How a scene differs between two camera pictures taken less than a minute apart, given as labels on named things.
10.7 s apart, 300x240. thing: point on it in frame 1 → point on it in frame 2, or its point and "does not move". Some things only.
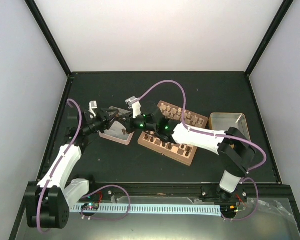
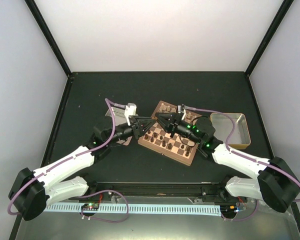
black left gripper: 104,117 → 136,124
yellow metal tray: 223,121 does not move
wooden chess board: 184,154 does not move
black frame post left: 49,36 does not move
